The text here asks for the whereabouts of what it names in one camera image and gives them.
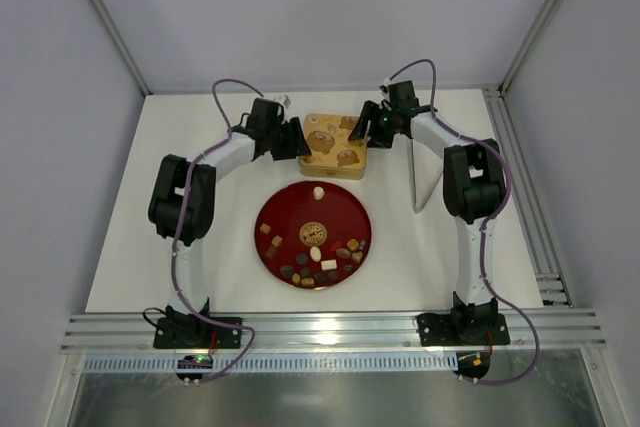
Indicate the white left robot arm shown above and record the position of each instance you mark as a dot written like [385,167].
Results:
[182,210]

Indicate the brown marbled rectangular chocolate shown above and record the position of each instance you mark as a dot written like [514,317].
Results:
[271,251]

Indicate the dark flat round chocolate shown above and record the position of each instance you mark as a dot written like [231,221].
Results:
[301,259]

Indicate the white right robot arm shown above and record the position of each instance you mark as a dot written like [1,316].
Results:
[476,188]

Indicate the right side aluminium rail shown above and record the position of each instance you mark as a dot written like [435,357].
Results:
[541,246]

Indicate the round red tray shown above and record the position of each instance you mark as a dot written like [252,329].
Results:
[303,222]

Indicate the dark square chocolate bottom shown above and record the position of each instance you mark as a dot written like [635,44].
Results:
[320,278]

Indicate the caramel striped chocolate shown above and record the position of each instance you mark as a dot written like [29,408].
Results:
[276,240]

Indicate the brown oval chocolate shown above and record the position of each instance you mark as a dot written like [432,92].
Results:
[343,253]

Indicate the gold chocolate tin box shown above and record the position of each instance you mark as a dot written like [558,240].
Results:
[331,172]

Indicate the caramel shell chocolate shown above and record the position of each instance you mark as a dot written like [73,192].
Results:
[353,245]

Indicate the right aluminium frame post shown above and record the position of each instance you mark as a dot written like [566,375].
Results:
[533,36]

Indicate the aluminium frame post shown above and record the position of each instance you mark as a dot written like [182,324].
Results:
[105,20]
[533,36]

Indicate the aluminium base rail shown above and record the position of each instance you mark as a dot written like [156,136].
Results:
[322,342]

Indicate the white oval chocolate lower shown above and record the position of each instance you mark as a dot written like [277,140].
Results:
[315,254]

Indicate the silver tin lid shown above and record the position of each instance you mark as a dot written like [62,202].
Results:
[327,137]

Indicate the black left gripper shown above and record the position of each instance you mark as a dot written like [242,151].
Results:
[286,137]

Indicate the white rectangular chocolate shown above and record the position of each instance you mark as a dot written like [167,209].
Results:
[328,265]

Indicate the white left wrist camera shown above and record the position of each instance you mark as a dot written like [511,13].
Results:
[283,100]

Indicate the left aluminium frame post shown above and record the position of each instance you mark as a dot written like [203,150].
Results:
[105,20]

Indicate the white cone chocolate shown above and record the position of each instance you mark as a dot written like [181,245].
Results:
[318,193]

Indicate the dark grey egg chocolate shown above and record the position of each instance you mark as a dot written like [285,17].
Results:
[287,271]

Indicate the brown heart chocolate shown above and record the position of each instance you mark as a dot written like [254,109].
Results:
[357,257]

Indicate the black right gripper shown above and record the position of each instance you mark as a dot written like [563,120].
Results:
[373,124]

